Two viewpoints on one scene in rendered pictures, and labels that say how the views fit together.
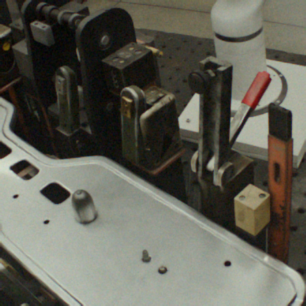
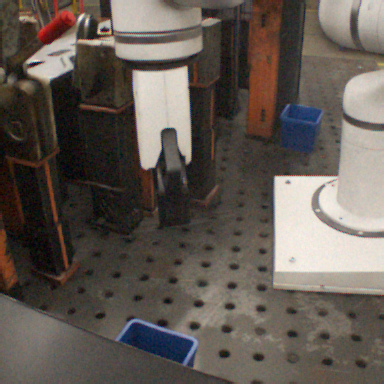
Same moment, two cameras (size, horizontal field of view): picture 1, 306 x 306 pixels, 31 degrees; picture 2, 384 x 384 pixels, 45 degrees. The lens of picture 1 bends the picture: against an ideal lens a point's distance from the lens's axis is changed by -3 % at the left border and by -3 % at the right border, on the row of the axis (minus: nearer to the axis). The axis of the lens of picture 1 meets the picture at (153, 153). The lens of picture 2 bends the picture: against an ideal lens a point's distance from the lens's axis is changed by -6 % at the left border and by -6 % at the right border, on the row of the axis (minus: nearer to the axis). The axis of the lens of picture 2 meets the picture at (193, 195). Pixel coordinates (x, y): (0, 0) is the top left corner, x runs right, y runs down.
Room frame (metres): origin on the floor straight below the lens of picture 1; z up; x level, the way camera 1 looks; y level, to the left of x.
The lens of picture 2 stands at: (0.48, -0.77, 1.26)
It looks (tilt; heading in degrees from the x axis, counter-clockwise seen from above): 32 degrees down; 61
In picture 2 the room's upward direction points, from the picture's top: straight up
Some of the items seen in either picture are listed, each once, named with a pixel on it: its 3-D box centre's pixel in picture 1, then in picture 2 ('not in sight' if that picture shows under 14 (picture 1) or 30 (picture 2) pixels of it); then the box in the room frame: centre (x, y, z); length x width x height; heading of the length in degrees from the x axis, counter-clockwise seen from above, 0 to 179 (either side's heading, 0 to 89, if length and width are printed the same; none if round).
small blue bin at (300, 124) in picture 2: not in sight; (300, 128); (1.28, 0.10, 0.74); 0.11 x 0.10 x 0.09; 38
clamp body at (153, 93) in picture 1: (164, 183); (110, 138); (0.73, -0.01, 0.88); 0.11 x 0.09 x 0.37; 128
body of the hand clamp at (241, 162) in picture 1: (230, 242); (38, 185); (0.57, -0.10, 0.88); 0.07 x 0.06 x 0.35; 128
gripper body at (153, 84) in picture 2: not in sight; (162, 101); (0.68, -0.35, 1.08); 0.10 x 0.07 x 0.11; 70
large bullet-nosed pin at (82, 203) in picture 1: (83, 207); not in sight; (0.57, 0.11, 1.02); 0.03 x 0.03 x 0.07
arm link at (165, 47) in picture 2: not in sight; (158, 40); (0.67, -0.35, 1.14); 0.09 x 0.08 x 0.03; 70
